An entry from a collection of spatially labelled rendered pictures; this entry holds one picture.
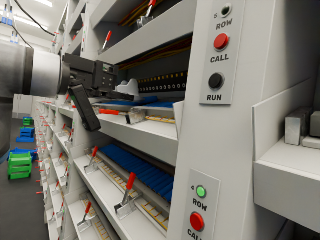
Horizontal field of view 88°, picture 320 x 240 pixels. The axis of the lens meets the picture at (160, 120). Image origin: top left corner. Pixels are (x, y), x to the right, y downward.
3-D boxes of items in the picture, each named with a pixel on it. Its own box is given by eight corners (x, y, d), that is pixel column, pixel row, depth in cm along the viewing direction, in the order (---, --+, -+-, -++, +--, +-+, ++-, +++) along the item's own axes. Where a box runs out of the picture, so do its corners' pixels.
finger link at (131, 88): (152, 82, 45) (119, 74, 40) (149, 103, 45) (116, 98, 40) (146, 83, 48) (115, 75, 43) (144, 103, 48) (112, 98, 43)
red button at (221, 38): (225, 45, 17) (227, 30, 17) (212, 49, 18) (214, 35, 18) (230, 49, 18) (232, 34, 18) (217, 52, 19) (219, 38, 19)
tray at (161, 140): (183, 170, 23) (173, 104, 21) (81, 123, 71) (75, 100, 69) (249, 127, 35) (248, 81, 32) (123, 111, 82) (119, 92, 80)
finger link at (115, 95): (136, 95, 41) (100, 88, 36) (135, 101, 42) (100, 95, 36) (128, 95, 45) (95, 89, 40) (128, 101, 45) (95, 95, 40)
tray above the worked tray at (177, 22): (201, 27, 23) (190, -102, 19) (86, 76, 70) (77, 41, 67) (263, 31, 34) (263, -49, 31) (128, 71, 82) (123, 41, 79)
